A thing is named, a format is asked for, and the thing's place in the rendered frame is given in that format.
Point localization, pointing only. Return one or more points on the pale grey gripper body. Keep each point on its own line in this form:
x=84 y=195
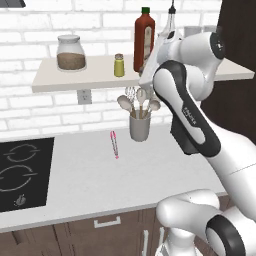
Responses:
x=156 y=56

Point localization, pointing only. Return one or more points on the beige wall shelf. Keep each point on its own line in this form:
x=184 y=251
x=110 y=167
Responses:
x=100 y=75

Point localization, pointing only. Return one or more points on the white wall outlet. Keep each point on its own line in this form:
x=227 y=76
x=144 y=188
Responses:
x=84 y=96

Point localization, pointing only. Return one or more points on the clear bottle with black spout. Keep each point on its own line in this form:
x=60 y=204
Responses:
x=171 y=15

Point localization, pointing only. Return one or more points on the black hob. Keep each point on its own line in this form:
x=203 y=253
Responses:
x=23 y=173

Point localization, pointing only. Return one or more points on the brown drawer front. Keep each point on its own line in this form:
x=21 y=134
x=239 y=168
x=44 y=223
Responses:
x=103 y=238

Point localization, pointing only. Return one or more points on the dark brown tall cabinet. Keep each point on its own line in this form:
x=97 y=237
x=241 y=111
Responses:
x=238 y=100

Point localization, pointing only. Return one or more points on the pink and red peeler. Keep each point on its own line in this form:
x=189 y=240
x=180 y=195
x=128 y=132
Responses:
x=114 y=143

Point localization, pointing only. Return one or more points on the glass jar with brown contents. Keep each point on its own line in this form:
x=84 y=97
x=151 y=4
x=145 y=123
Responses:
x=70 y=55

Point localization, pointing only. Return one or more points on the grey cup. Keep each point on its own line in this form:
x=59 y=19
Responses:
x=210 y=28
x=192 y=31

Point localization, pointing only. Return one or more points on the grey utensil pot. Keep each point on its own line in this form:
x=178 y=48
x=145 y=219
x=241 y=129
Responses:
x=140 y=128

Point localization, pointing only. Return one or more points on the brown cabinet door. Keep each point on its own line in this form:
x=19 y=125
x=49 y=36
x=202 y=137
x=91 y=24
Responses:
x=149 y=233
x=30 y=241

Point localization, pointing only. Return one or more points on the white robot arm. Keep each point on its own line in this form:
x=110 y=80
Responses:
x=233 y=156

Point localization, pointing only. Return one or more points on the yellow-green shaker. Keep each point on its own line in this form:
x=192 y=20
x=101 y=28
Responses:
x=119 y=66

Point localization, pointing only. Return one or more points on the metal whisk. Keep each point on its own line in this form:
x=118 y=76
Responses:
x=131 y=91

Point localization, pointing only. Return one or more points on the red condiment bottle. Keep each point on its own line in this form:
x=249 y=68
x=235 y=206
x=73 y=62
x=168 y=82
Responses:
x=143 y=40

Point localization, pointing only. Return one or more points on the dark range hood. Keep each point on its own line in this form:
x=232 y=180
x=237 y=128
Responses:
x=11 y=2

